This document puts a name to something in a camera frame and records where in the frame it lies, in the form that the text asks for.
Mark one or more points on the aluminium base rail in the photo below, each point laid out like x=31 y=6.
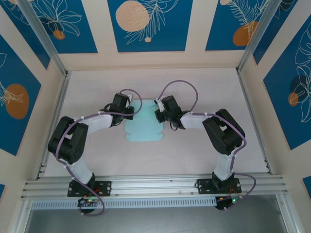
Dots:
x=158 y=187

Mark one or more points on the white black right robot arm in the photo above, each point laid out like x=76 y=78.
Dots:
x=194 y=120

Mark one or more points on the black controller board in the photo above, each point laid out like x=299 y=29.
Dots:
x=85 y=201
x=226 y=202

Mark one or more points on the aluminium frame post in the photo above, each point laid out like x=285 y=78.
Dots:
x=41 y=36
x=262 y=29

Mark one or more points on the blue floral wall panel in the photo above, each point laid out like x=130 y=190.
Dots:
x=29 y=46
x=73 y=29
x=170 y=36
x=272 y=41
x=14 y=72
x=279 y=109
x=218 y=24

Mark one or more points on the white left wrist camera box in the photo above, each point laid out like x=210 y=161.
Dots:
x=131 y=100

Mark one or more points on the aluminium side rail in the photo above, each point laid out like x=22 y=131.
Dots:
x=58 y=106
x=252 y=116

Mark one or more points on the light teal cloth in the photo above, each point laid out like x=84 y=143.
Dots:
x=143 y=128

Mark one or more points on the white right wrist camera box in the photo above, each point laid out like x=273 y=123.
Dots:
x=160 y=104

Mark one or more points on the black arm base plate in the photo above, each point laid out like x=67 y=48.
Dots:
x=104 y=188
x=205 y=185

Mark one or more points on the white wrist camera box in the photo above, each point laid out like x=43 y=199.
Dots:
x=131 y=100
x=160 y=104

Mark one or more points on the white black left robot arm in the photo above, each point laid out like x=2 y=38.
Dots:
x=97 y=122

